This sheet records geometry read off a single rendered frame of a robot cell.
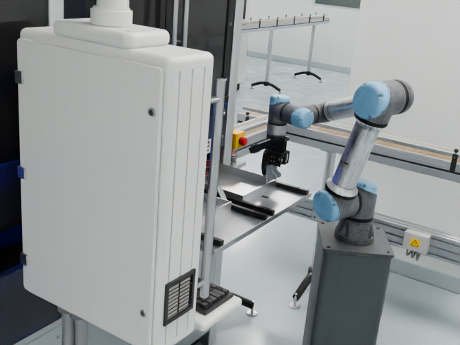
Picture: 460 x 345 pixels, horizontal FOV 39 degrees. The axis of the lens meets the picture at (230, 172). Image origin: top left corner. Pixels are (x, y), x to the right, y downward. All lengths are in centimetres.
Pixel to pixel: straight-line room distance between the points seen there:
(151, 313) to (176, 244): 18
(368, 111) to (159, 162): 86
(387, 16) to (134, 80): 253
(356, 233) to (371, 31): 170
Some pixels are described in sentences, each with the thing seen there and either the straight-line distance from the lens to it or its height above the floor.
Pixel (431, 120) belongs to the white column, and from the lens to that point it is 377.
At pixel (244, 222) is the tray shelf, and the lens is 226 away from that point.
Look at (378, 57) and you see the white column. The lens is 382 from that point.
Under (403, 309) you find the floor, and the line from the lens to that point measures 371.
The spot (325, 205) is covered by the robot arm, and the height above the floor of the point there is 97.
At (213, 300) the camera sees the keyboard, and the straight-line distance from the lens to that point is 187.
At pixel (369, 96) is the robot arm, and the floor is 138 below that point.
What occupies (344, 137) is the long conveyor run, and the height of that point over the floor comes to 93.
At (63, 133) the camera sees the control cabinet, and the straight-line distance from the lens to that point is 163.
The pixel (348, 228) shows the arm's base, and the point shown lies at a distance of 240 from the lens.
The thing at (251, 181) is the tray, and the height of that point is 88.
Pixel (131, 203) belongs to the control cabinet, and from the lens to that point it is 151.
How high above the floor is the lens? 177
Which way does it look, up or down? 19 degrees down
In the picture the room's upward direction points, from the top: 5 degrees clockwise
